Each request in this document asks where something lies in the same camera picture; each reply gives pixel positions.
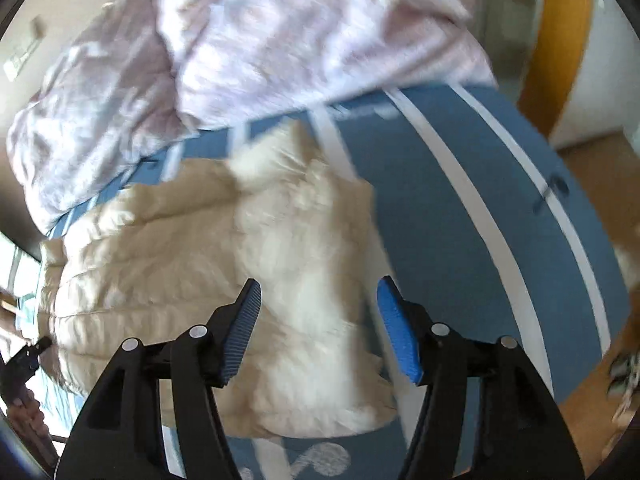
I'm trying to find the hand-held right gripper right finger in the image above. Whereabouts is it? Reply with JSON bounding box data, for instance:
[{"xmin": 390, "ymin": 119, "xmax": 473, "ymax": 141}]
[{"xmin": 376, "ymin": 275, "xmax": 586, "ymax": 480}]

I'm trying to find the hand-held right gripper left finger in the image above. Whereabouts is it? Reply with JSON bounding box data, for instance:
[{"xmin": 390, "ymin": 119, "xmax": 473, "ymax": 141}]
[{"xmin": 55, "ymin": 279, "xmax": 263, "ymax": 480}]

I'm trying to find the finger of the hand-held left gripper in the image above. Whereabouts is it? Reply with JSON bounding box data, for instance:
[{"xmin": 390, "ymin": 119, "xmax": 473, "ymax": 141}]
[{"xmin": 7, "ymin": 336, "xmax": 53, "ymax": 368}]

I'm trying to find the cream quilted down jacket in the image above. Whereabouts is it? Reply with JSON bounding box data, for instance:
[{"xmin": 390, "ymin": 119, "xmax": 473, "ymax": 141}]
[{"xmin": 40, "ymin": 120, "xmax": 398, "ymax": 438}]

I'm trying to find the person's left hand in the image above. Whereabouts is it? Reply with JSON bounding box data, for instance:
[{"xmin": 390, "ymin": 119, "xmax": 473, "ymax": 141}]
[{"xmin": 7, "ymin": 399, "xmax": 53, "ymax": 456}]

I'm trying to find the bed with blue striped sheet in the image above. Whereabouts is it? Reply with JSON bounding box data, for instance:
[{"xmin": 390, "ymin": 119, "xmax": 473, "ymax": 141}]
[{"xmin": 10, "ymin": 82, "xmax": 633, "ymax": 480}]

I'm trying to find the grey shoe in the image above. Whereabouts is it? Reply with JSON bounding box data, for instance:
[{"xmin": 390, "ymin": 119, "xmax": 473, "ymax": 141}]
[{"xmin": 606, "ymin": 351, "xmax": 640, "ymax": 398}]

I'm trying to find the purple floral pillow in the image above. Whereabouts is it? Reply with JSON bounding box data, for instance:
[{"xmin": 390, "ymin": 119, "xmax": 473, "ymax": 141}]
[
  {"xmin": 152, "ymin": 0, "xmax": 498, "ymax": 131},
  {"xmin": 6, "ymin": 0, "xmax": 201, "ymax": 233}
]

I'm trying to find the wooden framed glass door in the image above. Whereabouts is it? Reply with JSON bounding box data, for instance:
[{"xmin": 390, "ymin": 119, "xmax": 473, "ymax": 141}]
[{"xmin": 475, "ymin": 0, "xmax": 596, "ymax": 136}]

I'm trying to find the white wall socket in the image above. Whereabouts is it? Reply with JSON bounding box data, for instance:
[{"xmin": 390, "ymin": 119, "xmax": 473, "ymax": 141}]
[{"xmin": 2, "ymin": 50, "xmax": 33, "ymax": 81}]

